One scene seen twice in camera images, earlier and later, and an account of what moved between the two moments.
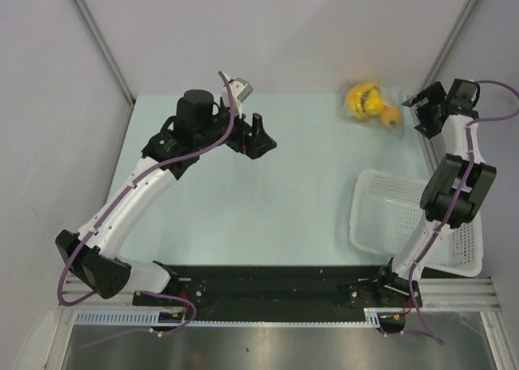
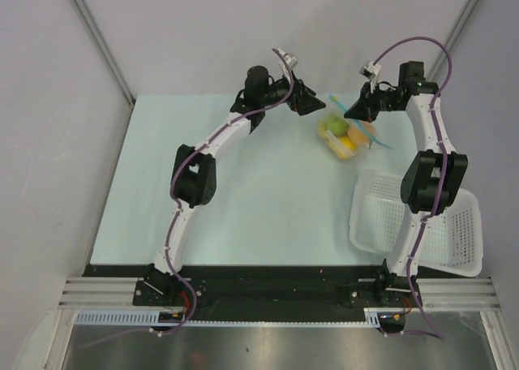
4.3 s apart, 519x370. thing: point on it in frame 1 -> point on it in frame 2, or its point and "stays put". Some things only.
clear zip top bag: (372, 105) -> (343, 136)
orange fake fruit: (391, 116) -> (357, 135)
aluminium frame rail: (435, 295) stays put
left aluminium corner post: (100, 37) stays put
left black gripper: (255, 144) -> (302, 99)
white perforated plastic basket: (386, 212) stays put
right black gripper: (435, 92) -> (365, 109)
